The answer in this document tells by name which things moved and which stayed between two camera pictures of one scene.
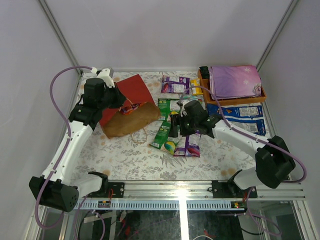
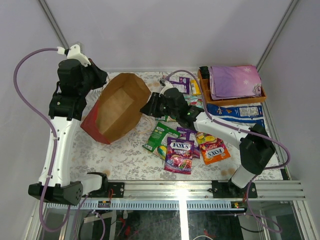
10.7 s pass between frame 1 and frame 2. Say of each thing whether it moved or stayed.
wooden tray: stayed
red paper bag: moved
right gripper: moved
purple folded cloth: stayed
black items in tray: stayed
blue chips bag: stayed
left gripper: moved
